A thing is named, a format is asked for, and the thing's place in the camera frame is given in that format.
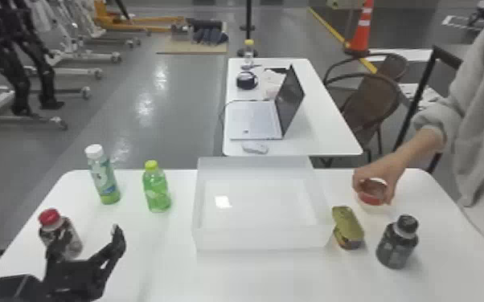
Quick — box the yellow-capped clear bottle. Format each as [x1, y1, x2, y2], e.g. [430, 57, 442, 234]
[241, 39, 256, 71]

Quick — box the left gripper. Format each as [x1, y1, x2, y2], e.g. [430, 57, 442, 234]
[41, 224, 128, 302]

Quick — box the black round device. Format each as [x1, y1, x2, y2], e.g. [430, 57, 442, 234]
[236, 71, 260, 91]

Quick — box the orange cone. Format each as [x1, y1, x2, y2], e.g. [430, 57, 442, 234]
[342, 0, 375, 59]

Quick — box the yellow can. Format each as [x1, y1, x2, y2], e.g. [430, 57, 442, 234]
[331, 205, 366, 251]

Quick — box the red can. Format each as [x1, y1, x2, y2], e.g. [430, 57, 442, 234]
[357, 177, 389, 207]

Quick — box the clear box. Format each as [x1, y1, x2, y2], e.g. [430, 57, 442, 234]
[191, 155, 336, 252]

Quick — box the black post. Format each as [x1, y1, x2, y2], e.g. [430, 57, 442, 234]
[236, 0, 260, 59]

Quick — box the brown chair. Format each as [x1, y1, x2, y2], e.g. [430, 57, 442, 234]
[323, 71, 404, 165]
[323, 52, 411, 85]

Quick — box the white computer mouse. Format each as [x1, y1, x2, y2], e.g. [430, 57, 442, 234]
[241, 141, 270, 155]

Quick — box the silver laptop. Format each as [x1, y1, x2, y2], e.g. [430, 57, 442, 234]
[227, 64, 306, 141]

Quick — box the person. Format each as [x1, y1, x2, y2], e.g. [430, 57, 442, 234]
[351, 5, 484, 269]

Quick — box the person's hand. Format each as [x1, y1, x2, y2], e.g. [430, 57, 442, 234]
[351, 153, 408, 206]

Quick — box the red-capped dark bottle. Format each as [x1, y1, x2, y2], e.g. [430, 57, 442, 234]
[38, 208, 84, 261]

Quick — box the white-capped green bottle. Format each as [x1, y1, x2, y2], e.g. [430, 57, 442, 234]
[84, 143, 122, 206]

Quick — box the black bottle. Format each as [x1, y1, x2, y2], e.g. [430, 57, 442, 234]
[375, 214, 420, 271]

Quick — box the white side table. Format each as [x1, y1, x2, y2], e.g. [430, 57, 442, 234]
[222, 57, 364, 169]

